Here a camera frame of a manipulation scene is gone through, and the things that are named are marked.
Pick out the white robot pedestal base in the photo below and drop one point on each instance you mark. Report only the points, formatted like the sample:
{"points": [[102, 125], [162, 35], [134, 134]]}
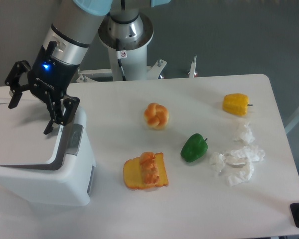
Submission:
{"points": [[126, 36]]}

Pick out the crumpled white tissue small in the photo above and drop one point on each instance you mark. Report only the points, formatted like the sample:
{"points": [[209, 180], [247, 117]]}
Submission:
{"points": [[217, 161]]}

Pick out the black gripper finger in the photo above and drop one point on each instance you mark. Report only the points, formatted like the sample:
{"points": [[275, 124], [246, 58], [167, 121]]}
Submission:
{"points": [[12, 81], [61, 111]]}

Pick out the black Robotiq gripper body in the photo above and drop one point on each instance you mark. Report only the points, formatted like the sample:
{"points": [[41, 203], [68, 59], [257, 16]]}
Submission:
{"points": [[49, 78]]}

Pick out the crumpled white tissue upper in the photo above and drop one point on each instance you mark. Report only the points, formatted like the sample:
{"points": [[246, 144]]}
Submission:
{"points": [[243, 133]]}

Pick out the yellow bell pepper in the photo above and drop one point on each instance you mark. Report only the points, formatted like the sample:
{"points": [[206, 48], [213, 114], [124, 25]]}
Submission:
{"points": [[236, 104]]}

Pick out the knotted bread roll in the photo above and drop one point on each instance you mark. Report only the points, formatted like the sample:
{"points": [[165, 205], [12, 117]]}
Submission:
{"points": [[156, 116]]}

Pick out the green bell pepper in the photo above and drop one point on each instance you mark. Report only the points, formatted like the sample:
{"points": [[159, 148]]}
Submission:
{"points": [[194, 148]]}

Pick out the crumpled white tissue large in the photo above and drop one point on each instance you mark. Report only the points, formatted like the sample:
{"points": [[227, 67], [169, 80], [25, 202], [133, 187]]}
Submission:
{"points": [[242, 161]]}

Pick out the toast bread slice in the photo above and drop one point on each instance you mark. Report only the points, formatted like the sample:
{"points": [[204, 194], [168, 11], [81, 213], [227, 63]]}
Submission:
{"points": [[132, 173]]}

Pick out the white trash can lid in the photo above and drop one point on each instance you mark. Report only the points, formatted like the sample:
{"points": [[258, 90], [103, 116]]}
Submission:
{"points": [[22, 141]]}

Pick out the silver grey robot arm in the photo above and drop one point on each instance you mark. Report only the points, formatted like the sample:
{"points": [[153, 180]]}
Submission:
{"points": [[77, 24]]}

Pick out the long croissant bread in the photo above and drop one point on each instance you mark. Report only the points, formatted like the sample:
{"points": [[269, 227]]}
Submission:
{"points": [[149, 169]]}

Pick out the white plastic trash can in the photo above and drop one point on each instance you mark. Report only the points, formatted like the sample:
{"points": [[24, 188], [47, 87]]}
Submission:
{"points": [[67, 180]]}

